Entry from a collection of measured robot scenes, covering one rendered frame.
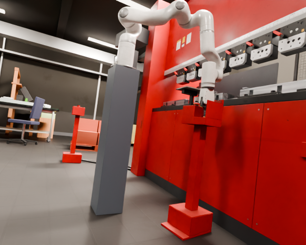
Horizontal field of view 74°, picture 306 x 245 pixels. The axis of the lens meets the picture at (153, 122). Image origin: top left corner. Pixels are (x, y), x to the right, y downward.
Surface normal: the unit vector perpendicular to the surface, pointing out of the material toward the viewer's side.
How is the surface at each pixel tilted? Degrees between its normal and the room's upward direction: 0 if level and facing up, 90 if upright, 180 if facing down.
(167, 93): 90
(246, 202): 90
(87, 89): 90
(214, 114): 90
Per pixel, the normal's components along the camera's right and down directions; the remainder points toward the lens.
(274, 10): -0.90, -0.13
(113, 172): 0.48, 0.02
